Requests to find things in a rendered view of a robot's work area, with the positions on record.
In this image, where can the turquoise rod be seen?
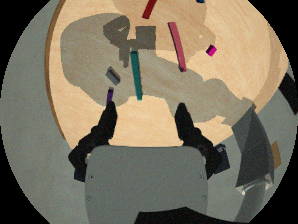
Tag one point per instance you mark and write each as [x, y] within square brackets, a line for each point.
[136, 76]

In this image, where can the purple rod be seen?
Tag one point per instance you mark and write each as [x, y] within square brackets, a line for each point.
[109, 96]

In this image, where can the dark red rod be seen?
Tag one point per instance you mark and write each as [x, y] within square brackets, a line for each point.
[148, 9]

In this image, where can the magenta rod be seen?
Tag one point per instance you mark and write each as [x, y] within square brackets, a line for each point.
[211, 50]

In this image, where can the pink rod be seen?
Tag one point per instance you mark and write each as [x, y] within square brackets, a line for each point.
[178, 46]

